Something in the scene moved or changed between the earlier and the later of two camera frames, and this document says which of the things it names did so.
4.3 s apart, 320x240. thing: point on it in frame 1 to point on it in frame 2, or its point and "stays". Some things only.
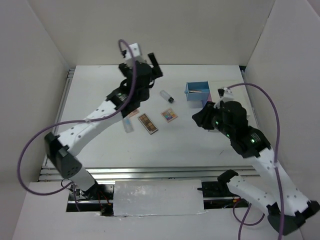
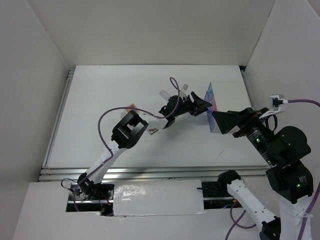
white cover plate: (133, 198) stays
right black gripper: (208, 119) to (239, 122)
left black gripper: (156, 72) to (198, 105)
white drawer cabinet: (241, 94) stays
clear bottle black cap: (166, 96) stays
